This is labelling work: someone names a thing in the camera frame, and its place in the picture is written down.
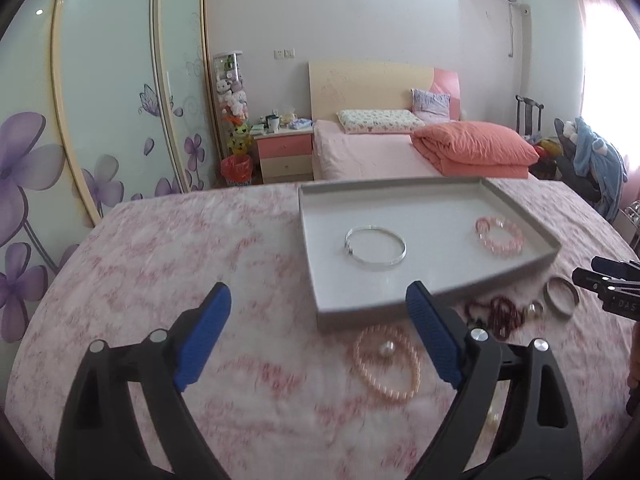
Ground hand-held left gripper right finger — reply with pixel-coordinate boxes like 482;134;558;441
400;281;584;480

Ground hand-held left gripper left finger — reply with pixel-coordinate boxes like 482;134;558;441
54;282;233;480

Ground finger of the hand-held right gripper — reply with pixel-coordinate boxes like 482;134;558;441
591;255;640;279
572;267;640;295

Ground dark red bead necklace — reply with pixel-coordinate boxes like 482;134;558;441
461;296;532;339

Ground pearl bracelet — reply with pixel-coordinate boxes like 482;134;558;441
352;323;422;405

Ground grey jewelry tray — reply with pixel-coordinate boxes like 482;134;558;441
298;176;563;332

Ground wide silver bangle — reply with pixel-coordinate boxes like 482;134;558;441
543;276;581;317

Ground pink floral bedsheet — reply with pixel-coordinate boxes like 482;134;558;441
0;176;640;480

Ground blue plush garment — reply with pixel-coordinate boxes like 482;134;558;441
571;117;629;222

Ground grey chair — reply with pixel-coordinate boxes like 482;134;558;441
552;117;607;203

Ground thin silver bangle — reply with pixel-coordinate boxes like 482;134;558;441
344;226;408;271

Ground colourful toys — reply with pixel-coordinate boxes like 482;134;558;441
531;136;559;162

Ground red trash bin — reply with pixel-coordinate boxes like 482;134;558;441
221;154;253;186

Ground dark wooden chair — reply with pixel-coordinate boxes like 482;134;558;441
515;94;545;139

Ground folded orange quilt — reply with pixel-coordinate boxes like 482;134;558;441
411;121;541;180

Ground pink bed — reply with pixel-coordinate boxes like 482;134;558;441
312;119;541;183

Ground pink and beige nightstand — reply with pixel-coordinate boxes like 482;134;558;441
250;125;316;185

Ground floral pillow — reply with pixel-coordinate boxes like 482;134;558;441
336;108;427;136

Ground purple pillow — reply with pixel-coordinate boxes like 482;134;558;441
411;88;451;123

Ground pink curtain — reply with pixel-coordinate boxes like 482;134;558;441
574;0;640;126

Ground plush toy display column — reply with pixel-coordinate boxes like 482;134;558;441
212;51;251;157

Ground air conditioner pipe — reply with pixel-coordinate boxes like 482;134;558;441
507;1;532;59

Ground beige and pink headboard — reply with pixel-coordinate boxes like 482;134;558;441
308;60;461;124

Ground flower print sliding wardrobe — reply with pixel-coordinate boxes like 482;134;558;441
0;0;227;346

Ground pink crystal bead bracelet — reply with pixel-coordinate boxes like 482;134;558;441
473;215;525;260

